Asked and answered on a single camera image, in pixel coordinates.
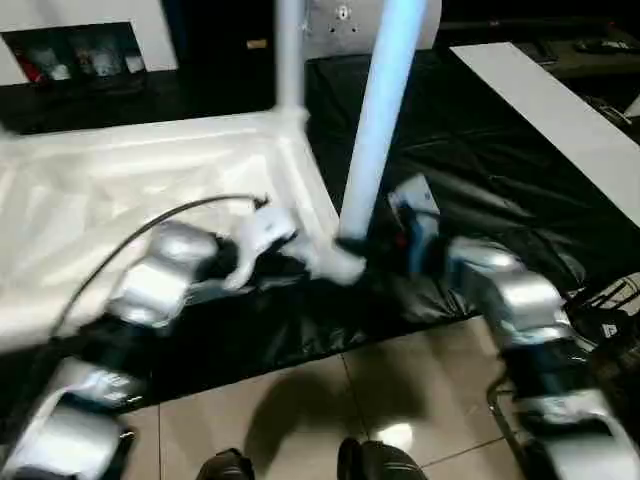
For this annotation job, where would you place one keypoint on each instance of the white plastic table leg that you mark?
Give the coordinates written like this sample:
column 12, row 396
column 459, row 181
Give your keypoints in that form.
column 290, row 50
column 380, row 125

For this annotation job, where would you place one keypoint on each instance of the white plastic table top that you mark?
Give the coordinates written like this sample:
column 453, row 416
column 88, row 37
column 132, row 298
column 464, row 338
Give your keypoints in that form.
column 125, row 165

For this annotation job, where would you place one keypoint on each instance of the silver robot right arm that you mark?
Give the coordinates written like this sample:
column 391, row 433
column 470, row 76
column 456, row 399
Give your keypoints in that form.
column 525, row 295

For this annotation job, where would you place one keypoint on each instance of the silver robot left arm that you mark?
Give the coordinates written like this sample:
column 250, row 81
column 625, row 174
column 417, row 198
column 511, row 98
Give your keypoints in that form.
column 160, row 280

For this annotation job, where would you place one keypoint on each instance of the white flat board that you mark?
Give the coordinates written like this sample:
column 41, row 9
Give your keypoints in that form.
column 540, row 100

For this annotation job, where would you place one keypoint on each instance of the dark robot left foot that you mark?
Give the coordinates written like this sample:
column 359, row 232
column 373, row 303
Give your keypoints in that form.
column 225, row 465

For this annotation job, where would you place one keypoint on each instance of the dark robot foot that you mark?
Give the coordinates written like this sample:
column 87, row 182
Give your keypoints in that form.
column 225, row 465
column 382, row 460

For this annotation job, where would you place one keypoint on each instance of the grey padded backrest cushion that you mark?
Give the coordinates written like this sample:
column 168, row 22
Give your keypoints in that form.
column 340, row 35

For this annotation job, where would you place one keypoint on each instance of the dark robot right foot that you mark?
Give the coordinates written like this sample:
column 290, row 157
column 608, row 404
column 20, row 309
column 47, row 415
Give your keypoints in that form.
column 382, row 460

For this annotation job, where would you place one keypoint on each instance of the small white cup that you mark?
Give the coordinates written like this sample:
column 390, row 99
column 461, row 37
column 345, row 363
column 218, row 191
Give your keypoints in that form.
column 60, row 72
column 132, row 64

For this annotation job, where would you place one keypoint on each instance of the white glass-door cabinet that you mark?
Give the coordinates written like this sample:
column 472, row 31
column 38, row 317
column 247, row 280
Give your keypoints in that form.
column 155, row 35

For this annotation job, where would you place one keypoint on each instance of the red figurine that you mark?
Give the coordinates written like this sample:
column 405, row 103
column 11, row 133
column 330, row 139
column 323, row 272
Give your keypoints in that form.
column 30, row 72

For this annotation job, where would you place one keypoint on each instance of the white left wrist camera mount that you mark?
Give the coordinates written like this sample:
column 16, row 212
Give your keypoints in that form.
column 265, row 227

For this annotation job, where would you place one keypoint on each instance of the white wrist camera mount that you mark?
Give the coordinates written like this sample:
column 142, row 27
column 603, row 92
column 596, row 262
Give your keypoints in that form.
column 265, row 227
column 420, row 195

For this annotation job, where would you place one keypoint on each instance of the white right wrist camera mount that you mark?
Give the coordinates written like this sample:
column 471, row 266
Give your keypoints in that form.
column 420, row 195

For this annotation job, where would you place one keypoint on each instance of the chrome tube frame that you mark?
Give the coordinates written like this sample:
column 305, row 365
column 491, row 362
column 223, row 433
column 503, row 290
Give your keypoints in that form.
column 502, row 420

